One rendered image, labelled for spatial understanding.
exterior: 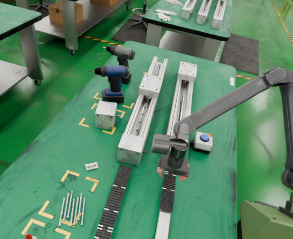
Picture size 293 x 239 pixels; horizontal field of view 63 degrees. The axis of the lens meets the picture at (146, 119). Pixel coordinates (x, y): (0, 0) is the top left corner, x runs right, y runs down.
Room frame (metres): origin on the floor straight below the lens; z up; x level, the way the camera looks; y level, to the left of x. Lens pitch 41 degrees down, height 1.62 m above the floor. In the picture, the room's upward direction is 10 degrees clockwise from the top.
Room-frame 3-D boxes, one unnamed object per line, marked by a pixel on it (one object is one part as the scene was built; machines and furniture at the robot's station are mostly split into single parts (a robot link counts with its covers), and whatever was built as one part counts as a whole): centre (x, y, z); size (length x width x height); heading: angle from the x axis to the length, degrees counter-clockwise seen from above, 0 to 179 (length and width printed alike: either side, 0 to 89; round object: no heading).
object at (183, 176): (0.59, -0.16, 0.86); 0.07 x 0.07 x 0.09; 88
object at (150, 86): (1.14, 0.01, 0.87); 0.16 x 0.11 x 0.07; 175
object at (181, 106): (1.12, -0.18, 0.82); 0.80 x 0.10 x 0.09; 175
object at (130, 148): (0.69, 0.03, 0.83); 0.12 x 0.09 x 0.10; 85
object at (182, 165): (0.59, -0.14, 0.93); 0.10 x 0.07 x 0.07; 88
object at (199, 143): (0.84, -0.28, 0.81); 0.10 x 0.08 x 0.06; 85
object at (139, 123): (1.14, 0.01, 0.82); 0.80 x 0.10 x 0.09; 175
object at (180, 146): (0.59, -0.13, 1.00); 0.07 x 0.06 x 0.07; 91
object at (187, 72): (1.37, -0.20, 0.87); 0.16 x 0.11 x 0.07; 175
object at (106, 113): (0.89, 0.19, 0.83); 0.11 x 0.10 x 0.10; 95
